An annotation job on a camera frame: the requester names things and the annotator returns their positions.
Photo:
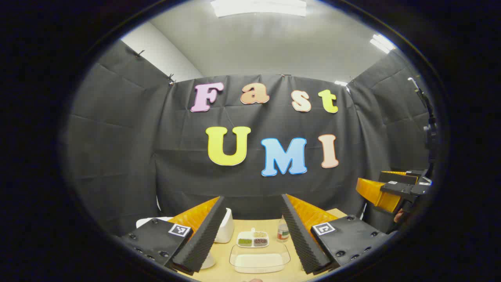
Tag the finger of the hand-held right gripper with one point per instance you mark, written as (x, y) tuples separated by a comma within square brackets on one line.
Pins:
[(403, 177), (375, 194)]

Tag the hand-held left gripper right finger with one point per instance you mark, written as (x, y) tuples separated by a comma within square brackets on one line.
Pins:
[(299, 239)]

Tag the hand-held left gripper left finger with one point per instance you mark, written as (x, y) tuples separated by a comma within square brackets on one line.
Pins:
[(203, 239)]

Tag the white rice cooker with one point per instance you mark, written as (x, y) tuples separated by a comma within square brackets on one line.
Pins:
[(154, 221)]

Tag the clear plastic bottle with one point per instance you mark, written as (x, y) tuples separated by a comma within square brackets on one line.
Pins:
[(283, 231)]

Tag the white toaster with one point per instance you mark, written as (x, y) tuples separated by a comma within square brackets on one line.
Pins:
[(226, 231)]

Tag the clear plastic tray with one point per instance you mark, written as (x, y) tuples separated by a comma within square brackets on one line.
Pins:
[(260, 250)]

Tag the white divided grain dish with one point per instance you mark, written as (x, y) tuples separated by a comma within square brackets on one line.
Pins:
[(253, 239)]

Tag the black backdrop cloth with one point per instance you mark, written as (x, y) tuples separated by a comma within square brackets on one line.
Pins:
[(254, 188)]

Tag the small ceiling light panel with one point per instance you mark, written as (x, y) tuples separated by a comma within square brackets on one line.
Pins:
[(382, 43)]

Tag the long ceiling light panel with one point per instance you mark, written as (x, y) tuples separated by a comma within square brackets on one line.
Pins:
[(258, 8)]

